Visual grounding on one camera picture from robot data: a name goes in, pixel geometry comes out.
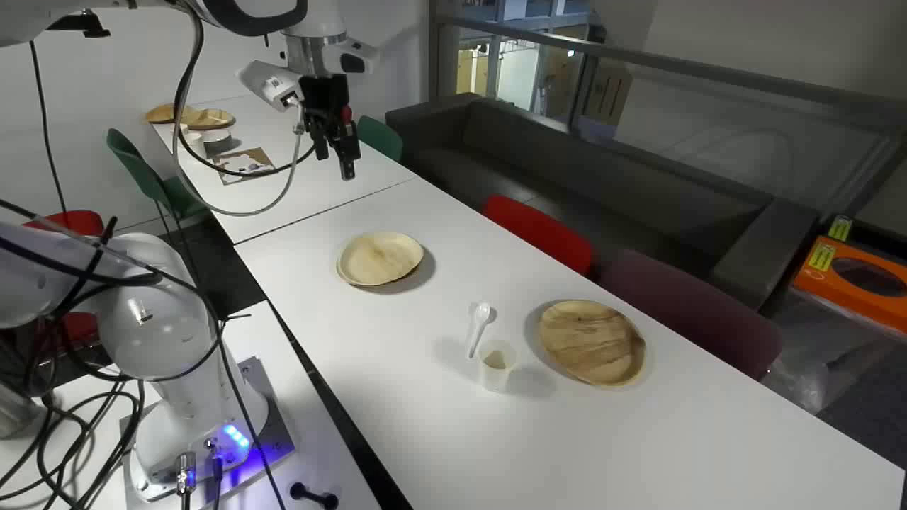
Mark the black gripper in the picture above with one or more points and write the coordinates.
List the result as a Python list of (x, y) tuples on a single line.
[(328, 104)]

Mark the dark-grained wooden plate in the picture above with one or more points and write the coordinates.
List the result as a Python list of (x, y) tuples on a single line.
[(590, 342)]

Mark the pale wooden plate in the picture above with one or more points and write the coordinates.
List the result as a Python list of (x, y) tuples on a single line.
[(380, 260)]

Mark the stack of wooden plates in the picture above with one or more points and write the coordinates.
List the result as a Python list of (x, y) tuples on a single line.
[(193, 118)]

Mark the green chair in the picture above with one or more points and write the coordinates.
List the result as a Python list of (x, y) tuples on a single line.
[(150, 179), (380, 138)]

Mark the brown printed booklet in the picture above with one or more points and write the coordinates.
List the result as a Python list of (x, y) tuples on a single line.
[(245, 162)]

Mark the white plastic spoon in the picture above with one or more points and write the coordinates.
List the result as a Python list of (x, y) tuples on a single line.
[(483, 315)]

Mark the red chair at table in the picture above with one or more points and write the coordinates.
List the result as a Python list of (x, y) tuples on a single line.
[(543, 234)]

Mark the dark grey sofa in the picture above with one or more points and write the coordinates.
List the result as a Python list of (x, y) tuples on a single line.
[(584, 179)]

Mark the white paper cup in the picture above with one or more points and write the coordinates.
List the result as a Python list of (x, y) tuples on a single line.
[(496, 369)]

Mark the yellow sign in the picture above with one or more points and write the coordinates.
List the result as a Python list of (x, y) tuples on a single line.
[(607, 91)]

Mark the red chair behind robot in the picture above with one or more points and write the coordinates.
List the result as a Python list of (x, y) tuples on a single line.
[(61, 223)]

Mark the maroon chair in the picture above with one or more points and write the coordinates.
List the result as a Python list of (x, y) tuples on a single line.
[(695, 312)]

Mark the grey metal railing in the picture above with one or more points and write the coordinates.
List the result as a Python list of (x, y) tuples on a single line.
[(737, 80)]

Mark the yellow-green tag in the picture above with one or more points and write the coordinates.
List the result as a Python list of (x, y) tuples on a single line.
[(839, 227)]

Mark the orange box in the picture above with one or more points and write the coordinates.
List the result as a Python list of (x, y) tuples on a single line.
[(853, 285)]

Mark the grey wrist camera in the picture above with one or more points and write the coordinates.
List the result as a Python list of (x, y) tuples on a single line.
[(271, 84)]

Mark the black overhead mount bar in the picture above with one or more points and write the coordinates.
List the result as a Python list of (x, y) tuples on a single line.
[(82, 23)]

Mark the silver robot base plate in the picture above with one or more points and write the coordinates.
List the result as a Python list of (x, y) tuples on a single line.
[(268, 425)]

